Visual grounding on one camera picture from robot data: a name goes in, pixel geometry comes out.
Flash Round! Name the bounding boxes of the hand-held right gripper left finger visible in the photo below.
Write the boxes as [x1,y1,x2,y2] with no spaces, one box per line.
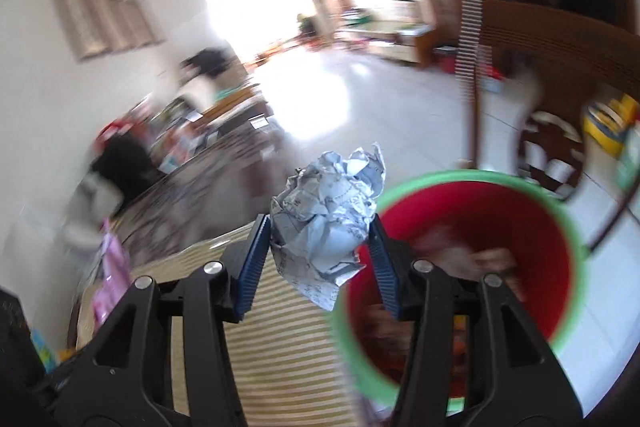
[45,213,273,427]

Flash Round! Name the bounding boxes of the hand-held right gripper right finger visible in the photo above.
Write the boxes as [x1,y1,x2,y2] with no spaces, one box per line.
[367,217,586,427]

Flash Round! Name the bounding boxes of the white paper ball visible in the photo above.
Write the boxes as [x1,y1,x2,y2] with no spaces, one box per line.
[270,143,388,312]

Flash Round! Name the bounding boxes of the red bin with green rim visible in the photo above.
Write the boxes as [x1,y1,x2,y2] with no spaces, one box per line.
[330,169,593,413]

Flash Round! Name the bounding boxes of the small red trash can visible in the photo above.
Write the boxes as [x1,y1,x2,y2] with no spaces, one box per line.
[432,46,458,72]

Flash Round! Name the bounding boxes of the blue toy board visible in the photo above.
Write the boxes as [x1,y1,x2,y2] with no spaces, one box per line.
[27,327,61,375]

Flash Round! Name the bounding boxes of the yellow checked mat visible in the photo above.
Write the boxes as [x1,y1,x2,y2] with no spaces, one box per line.
[75,222,401,427]

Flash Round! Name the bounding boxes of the dark patterned table cover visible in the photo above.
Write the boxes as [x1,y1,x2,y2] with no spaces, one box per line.
[107,107,281,268]

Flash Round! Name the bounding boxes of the pink crumpled wrapper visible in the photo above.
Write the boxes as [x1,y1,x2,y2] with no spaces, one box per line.
[92,219,133,328]

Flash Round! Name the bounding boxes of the white plastic bag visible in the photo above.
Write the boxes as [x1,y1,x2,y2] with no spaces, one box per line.
[62,167,126,250]

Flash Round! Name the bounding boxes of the magazine rack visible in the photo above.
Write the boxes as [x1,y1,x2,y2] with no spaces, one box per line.
[150,97,221,172]

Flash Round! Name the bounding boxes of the black jacket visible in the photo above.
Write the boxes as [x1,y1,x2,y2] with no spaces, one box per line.
[90,134,166,202]

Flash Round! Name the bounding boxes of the red bag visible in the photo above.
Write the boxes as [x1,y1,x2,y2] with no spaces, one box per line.
[97,117,131,140]

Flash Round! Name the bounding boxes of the black white panda plush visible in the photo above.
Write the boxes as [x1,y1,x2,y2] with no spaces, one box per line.
[182,48,238,78]

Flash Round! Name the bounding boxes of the wooden television cabinet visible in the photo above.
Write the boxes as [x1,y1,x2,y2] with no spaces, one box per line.
[335,14,433,68]

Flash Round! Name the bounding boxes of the yellow plastic toy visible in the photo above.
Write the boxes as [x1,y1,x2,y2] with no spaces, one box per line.
[582,92,640,158]

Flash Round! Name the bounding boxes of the carved wooden chair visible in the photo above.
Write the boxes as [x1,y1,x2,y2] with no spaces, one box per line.
[467,0,640,253]

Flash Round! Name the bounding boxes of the framed wall picture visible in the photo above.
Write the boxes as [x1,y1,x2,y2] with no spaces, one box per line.
[82,0,118,55]
[50,0,96,62]
[127,0,163,48]
[107,0,138,50]

